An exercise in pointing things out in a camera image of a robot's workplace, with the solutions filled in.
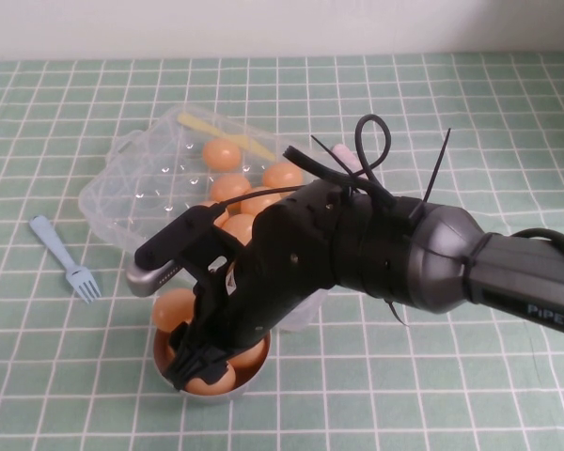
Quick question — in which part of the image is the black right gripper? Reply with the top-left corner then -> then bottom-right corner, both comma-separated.
164,182 -> 358,391

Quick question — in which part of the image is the orange egg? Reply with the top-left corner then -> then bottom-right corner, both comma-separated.
227,336 -> 268,372
182,364 -> 237,397
150,288 -> 199,335
219,213 -> 259,248
200,200 -> 230,230
210,172 -> 253,203
239,186 -> 295,218
261,162 -> 305,191
201,138 -> 242,172

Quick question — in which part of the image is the clear plastic egg box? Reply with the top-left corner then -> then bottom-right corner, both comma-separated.
77,105 -> 333,334

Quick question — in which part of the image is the round metal bowl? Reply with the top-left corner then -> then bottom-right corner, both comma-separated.
152,323 -> 270,411

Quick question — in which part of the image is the blue plastic fork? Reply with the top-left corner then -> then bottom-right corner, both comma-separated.
28,214 -> 102,304

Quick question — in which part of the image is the black zip tie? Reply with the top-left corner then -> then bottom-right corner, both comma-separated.
285,134 -> 361,187
407,127 -> 453,223
383,296 -> 411,330

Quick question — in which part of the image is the green checked tablecloth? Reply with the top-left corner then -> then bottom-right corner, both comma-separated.
0,52 -> 564,451

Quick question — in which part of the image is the yellow plastic knife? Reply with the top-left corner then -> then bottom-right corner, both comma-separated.
176,112 -> 277,161

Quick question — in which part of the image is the pink plastic knife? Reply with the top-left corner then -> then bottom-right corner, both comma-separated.
329,143 -> 358,173

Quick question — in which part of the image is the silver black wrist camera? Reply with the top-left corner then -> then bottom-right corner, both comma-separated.
125,204 -> 231,298

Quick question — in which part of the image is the thin black camera cable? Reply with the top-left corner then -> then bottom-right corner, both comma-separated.
210,185 -> 311,213

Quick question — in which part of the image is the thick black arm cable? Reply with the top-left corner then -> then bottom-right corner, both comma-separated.
355,114 -> 564,264

